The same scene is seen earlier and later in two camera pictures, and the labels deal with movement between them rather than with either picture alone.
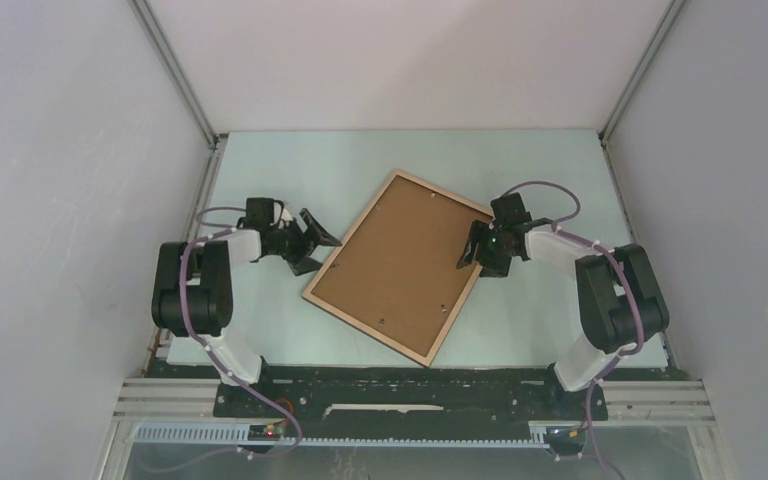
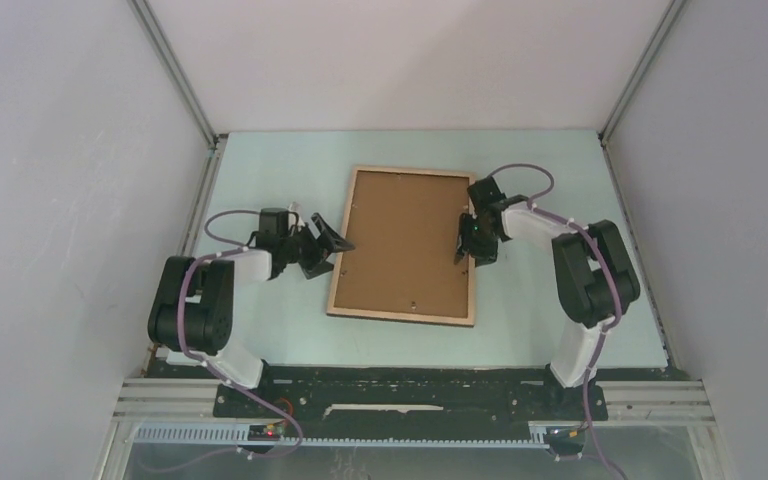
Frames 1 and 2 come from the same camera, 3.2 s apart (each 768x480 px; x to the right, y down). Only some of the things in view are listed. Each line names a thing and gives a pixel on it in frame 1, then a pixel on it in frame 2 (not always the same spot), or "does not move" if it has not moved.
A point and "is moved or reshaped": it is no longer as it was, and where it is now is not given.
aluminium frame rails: (665, 402) does not move
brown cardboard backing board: (394, 269) is moved or reshaped
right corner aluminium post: (674, 8) does not move
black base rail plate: (408, 394) does not move
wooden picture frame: (374, 341) -> (399, 316)
